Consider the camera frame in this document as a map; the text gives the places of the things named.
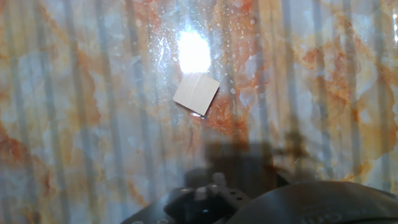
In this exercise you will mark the small wooden block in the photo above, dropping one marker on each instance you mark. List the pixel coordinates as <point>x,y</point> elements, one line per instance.
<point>196,93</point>

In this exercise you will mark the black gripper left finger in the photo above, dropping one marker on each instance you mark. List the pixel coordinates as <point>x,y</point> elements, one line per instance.
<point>192,205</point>

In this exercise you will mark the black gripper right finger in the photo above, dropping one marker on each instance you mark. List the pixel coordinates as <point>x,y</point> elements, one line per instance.
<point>231,197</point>

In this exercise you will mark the orange marble pattern mat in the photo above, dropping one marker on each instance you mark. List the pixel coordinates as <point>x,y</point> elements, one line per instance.
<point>93,93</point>

